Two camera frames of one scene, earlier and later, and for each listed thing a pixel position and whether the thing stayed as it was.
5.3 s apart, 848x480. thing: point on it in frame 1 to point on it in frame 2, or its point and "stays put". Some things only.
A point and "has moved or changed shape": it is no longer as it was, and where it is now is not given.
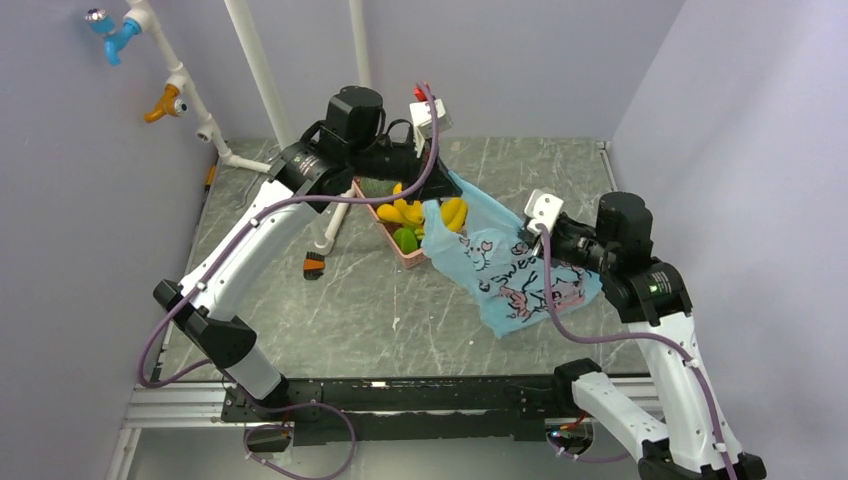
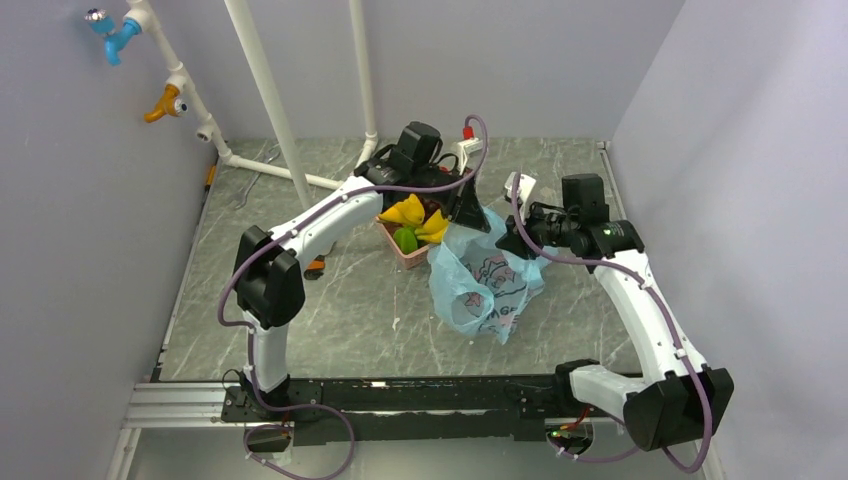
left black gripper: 438,183 to 463,206
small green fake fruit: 406,240 stays put
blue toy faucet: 119,35 stays put
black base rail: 338,410 stays put
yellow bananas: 401,210 stays put
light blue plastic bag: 490,263 has moved or changed shape
